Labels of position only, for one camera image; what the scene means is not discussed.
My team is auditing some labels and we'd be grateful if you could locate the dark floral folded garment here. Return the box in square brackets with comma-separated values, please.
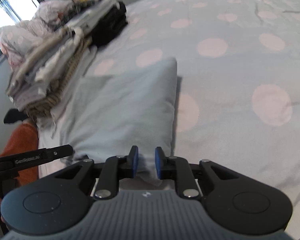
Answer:
[59, 0, 98, 25]

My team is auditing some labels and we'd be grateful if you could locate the orange sleeve forearm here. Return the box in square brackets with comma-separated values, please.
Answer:
[0, 122, 39, 186]

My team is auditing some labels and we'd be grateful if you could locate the white folded sweatshirt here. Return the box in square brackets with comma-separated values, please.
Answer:
[65, 0, 120, 36]

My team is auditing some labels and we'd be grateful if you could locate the pink dotted crumpled duvet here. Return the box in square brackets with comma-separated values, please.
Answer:
[0, 0, 73, 69]

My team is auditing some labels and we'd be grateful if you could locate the light grey-blue garment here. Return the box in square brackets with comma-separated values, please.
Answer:
[60, 58, 177, 185]

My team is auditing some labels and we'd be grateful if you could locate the white hooded garment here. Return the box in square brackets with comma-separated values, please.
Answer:
[20, 27, 84, 100]

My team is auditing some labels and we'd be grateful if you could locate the black folded garment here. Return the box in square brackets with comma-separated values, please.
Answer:
[89, 1, 128, 48]

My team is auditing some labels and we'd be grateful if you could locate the pink dotted bed sheet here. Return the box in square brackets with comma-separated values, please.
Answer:
[37, 0, 300, 238]

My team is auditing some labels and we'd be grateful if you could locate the yellow black striped garment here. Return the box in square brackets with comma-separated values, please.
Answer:
[24, 37, 92, 120]

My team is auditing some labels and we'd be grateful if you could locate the beige folded garment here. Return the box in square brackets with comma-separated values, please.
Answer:
[12, 27, 71, 82]

